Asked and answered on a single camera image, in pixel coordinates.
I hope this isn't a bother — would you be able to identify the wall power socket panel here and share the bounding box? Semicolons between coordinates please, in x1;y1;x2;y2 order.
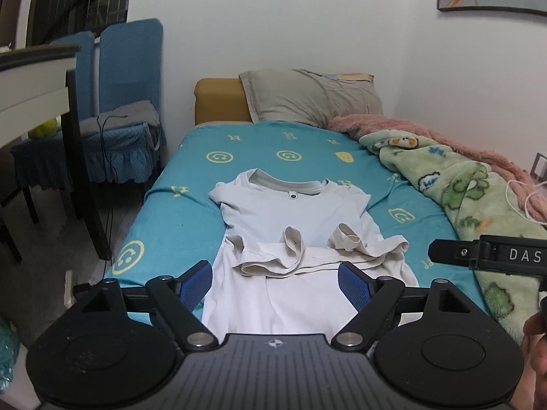
530;153;547;182

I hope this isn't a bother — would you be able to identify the white dark-top desk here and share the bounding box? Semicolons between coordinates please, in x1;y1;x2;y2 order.
1;43;111;260

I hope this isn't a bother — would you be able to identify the small plush toy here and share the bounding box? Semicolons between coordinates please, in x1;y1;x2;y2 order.
28;119;58;140

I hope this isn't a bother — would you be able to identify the white charging cable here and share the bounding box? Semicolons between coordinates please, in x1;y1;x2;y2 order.
504;178;547;225

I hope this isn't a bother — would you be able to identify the pink fluffy blanket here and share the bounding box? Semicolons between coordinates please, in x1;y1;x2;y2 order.
326;114;546;222

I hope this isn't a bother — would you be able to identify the grey pillow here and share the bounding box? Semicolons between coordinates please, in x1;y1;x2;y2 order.
239;69;383;128

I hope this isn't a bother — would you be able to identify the yellow headboard cushion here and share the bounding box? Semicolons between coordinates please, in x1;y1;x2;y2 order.
194;78;251;125

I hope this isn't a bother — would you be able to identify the blue folding chair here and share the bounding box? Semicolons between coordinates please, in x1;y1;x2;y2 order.
53;18;165;183

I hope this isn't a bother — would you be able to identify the green cartoon fleece blanket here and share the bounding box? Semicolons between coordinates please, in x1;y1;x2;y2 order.
359;129;546;341

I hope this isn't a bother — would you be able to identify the grey cloth on chair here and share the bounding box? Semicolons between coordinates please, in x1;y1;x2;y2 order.
80;100;160;136

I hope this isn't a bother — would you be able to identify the white t-shirt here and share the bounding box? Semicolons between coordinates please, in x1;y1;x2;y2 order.
202;169;418;339

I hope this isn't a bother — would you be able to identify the person's right hand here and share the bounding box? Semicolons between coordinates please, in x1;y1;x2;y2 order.
523;312;546;391

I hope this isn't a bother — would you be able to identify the teal smiley bed sheet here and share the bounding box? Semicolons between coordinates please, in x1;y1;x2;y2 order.
107;121;486;308

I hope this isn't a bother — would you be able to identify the dark barred window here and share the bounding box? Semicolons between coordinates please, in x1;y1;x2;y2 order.
25;0;129;45

